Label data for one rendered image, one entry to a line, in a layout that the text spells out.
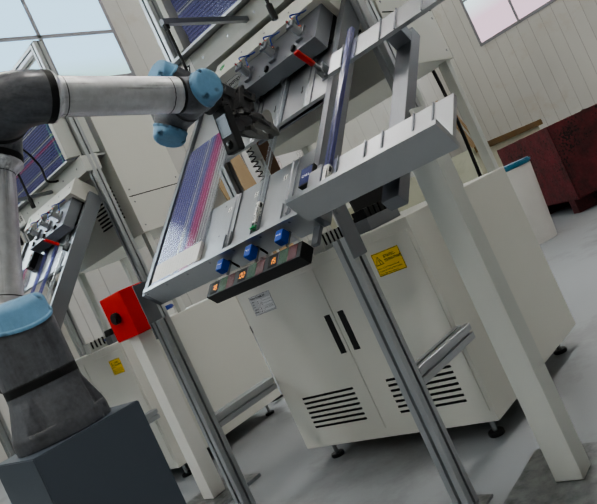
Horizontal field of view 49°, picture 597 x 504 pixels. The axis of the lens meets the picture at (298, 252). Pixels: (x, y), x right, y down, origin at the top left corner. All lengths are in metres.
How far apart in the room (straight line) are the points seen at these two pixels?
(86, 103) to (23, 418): 0.56
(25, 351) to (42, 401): 0.08
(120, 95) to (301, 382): 1.10
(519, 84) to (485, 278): 10.44
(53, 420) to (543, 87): 10.91
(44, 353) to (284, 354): 1.10
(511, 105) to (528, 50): 0.92
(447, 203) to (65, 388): 0.78
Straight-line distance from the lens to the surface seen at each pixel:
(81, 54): 7.48
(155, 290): 1.84
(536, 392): 1.40
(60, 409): 1.06
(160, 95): 1.34
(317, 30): 1.76
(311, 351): 1.96
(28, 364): 1.07
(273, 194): 1.56
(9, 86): 1.24
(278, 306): 1.98
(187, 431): 2.31
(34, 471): 1.03
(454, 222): 1.32
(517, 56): 11.69
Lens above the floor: 0.66
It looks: level
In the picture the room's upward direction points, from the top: 25 degrees counter-clockwise
